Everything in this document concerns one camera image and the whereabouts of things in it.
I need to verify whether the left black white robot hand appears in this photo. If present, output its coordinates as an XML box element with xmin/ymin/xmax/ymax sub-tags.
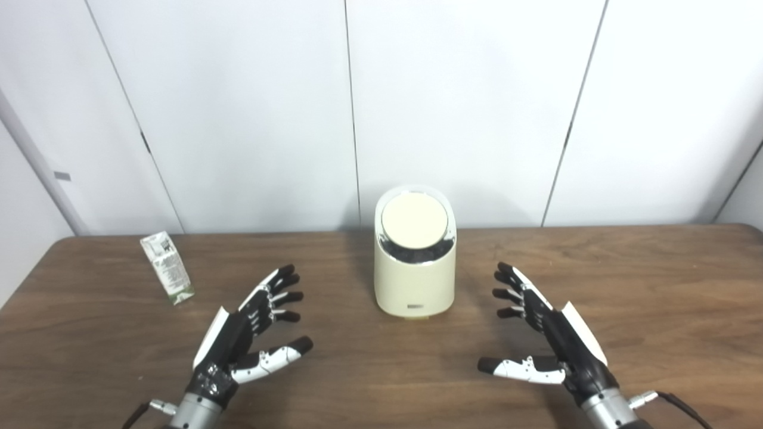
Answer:
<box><xmin>186</xmin><ymin>265</ymin><xmax>314</xmax><ymax>409</ymax></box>

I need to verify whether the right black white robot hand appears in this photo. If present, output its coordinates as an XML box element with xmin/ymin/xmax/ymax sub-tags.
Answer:
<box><xmin>477</xmin><ymin>262</ymin><xmax>621</xmax><ymax>406</ymax></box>

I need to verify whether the white green milk carton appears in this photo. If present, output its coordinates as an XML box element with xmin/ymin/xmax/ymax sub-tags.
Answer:
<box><xmin>140</xmin><ymin>231</ymin><xmax>195</xmax><ymax>306</ymax></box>

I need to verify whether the cream-colored lidded bin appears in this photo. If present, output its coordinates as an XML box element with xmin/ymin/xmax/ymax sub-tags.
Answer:
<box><xmin>374</xmin><ymin>185</ymin><xmax>457</xmax><ymax>321</ymax></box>

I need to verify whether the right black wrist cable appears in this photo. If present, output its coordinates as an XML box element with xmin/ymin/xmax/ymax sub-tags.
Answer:
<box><xmin>629</xmin><ymin>390</ymin><xmax>713</xmax><ymax>429</ymax></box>

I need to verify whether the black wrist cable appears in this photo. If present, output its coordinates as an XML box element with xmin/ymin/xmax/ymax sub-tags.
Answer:
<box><xmin>629</xmin><ymin>390</ymin><xmax>713</xmax><ymax>429</ymax></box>
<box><xmin>122</xmin><ymin>400</ymin><xmax>178</xmax><ymax>429</ymax></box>

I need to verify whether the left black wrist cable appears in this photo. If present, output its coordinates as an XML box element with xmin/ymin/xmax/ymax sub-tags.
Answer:
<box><xmin>122</xmin><ymin>400</ymin><xmax>178</xmax><ymax>429</ymax></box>

